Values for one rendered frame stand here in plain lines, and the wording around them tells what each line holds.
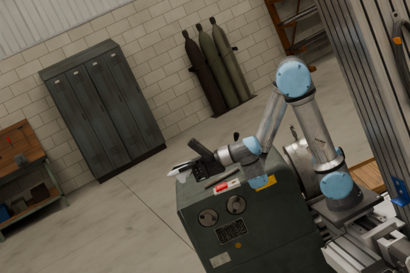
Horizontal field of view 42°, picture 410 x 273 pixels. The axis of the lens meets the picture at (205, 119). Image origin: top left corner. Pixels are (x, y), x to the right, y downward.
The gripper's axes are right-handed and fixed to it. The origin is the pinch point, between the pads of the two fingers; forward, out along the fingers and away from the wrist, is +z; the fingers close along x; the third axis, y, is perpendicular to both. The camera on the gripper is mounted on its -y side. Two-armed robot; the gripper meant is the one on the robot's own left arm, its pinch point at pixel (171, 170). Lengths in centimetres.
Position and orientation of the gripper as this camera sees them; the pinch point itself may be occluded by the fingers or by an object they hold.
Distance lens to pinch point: 205.9
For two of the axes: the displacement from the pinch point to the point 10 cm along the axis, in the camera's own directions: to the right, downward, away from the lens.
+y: 3.9, 9.2, 0.9
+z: -9.1, 3.6, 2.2
